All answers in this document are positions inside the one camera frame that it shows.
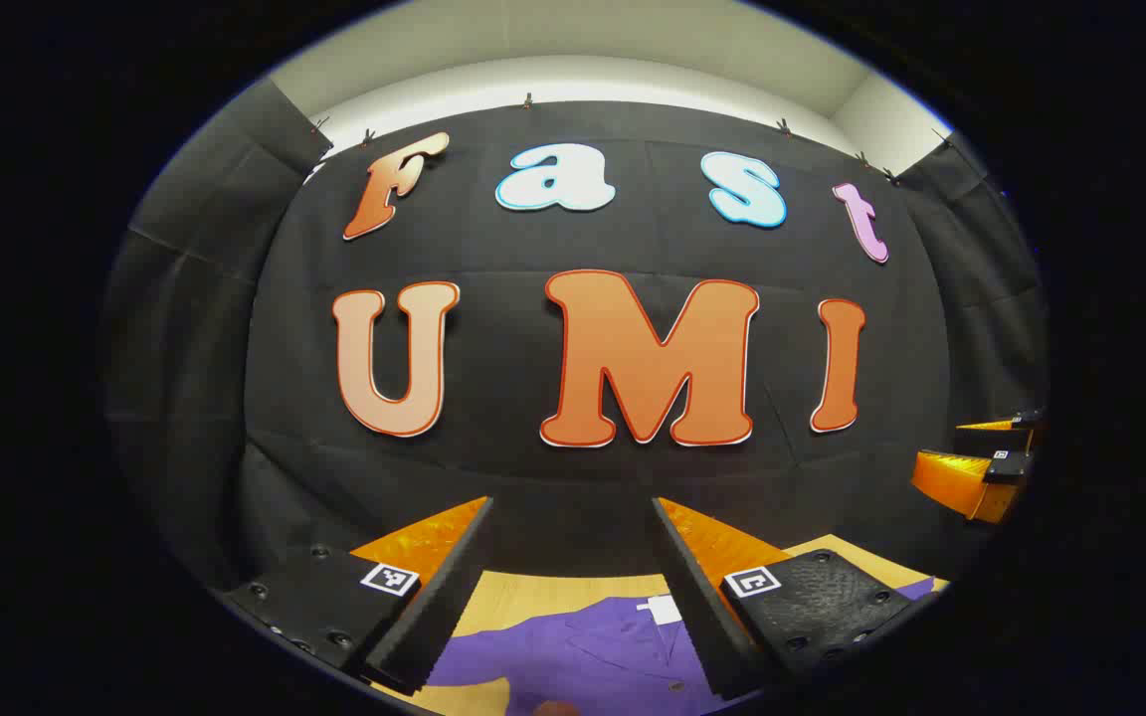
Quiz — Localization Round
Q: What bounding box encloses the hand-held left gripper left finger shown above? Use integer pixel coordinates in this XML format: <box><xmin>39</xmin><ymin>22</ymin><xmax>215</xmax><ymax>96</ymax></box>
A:
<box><xmin>220</xmin><ymin>495</ymin><xmax>494</xmax><ymax>695</ymax></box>

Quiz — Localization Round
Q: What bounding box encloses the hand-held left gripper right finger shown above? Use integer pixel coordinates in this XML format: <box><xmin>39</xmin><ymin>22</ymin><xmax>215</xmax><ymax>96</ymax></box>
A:
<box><xmin>651</xmin><ymin>497</ymin><xmax>917</xmax><ymax>702</ymax></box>

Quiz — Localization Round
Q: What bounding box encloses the purple collared shirt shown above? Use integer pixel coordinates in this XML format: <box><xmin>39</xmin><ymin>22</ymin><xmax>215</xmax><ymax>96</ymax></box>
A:
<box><xmin>429</xmin><ymin>577</ymin><xmax>937</xmax><ymax>716</ymax></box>

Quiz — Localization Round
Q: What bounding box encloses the black backdrop cloth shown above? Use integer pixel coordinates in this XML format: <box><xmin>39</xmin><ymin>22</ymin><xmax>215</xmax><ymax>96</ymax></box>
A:
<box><xmin>100</xmin><ymin>78</ymin><xmax>1050</xmax><ymax>588</ymax></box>

